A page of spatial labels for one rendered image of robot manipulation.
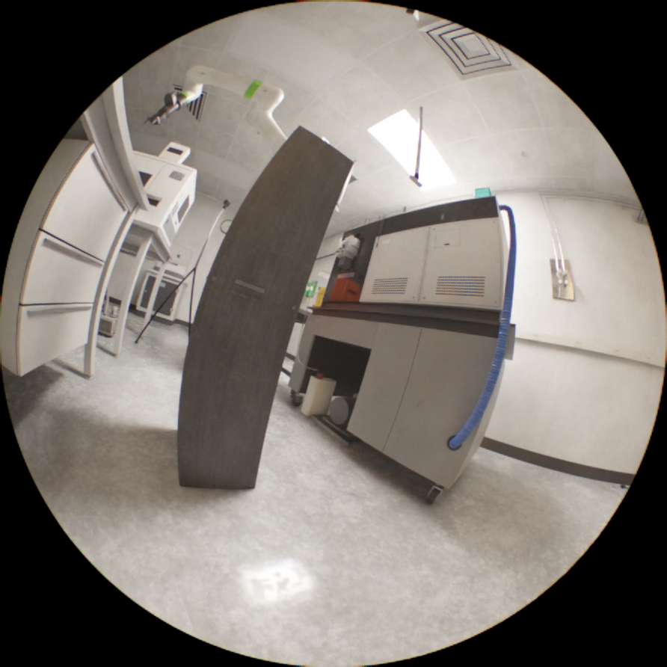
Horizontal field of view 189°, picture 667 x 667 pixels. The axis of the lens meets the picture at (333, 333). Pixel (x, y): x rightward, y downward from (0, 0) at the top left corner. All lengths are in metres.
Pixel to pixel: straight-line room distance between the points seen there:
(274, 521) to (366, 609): 0.34
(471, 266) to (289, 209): 0.76
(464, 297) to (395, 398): 0.51
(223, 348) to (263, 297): 0.15
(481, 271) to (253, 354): 0.89
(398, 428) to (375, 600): 0.64
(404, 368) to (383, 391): 0.14
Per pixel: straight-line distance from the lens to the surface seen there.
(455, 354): 0.77
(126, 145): 0.84
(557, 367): 2.02
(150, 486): 0.69
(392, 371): 0.88
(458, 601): 0.69
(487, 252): 0.99
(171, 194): 1.71
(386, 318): 0.98
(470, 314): 0.91
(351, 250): 1.44
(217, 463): 0.62
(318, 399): 1.41
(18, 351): 0.77
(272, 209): 0.54
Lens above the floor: 0.51
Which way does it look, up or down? 3 degrees up
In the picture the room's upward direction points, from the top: 16 degrees clockwise
